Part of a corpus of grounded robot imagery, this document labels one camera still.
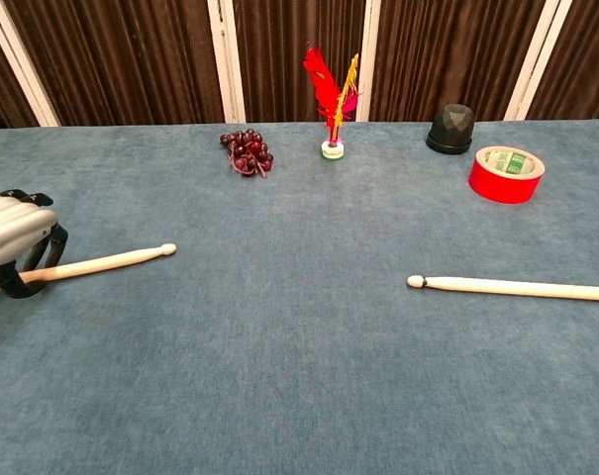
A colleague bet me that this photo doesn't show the pale wooden drumstick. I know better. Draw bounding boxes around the pale wooden drumstick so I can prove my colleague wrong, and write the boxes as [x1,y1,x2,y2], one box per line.
[406,274,599,302]
[0,242,177,293]

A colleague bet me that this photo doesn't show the red feather shuttlecock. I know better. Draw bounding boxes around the red feather shuttlecock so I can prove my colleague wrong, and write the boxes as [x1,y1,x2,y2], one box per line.
[302,47,362,161]

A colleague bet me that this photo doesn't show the black faceted cup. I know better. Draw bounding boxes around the black faceted cup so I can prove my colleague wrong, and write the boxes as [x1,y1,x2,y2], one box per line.
[425,103,475,155]

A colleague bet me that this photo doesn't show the red tape roll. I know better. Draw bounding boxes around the red tape roll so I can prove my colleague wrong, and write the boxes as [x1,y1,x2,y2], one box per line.
[467,144,547,205]

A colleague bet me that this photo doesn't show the brown curtain screen panel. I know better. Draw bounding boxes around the brown curtain screen panel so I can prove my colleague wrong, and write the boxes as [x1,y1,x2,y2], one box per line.
[370,0,548,123]
[4,0,226,128]
[0,14,41,134]
[232,0,367,124]
[526,0,599,120]

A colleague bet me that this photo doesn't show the blue felt table mat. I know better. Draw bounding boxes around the blue felt table mat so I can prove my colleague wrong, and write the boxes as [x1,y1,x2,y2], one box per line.
[0,118,599,475]

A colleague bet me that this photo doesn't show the dark red grape bunch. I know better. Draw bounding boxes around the dark red grape bunch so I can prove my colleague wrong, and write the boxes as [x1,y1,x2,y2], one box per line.
[219,128,274,179]

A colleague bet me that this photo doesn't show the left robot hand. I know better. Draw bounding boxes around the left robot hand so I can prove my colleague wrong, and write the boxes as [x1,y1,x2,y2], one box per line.
[0,189,69,300]

